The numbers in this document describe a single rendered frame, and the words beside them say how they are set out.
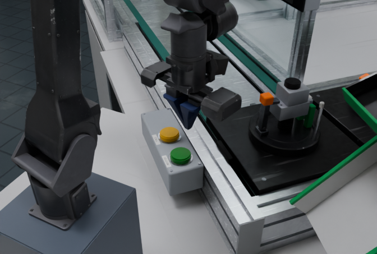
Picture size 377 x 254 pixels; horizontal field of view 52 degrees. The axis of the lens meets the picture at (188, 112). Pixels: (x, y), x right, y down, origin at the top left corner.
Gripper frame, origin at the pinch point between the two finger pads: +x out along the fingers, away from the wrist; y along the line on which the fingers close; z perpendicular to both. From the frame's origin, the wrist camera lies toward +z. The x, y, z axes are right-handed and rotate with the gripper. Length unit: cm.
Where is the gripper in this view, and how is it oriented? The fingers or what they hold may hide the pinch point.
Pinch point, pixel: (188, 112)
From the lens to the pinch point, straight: 69.3
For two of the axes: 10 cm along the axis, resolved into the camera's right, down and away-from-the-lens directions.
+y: -7.4, -3.8, 5.6
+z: 6.8, -4.1, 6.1
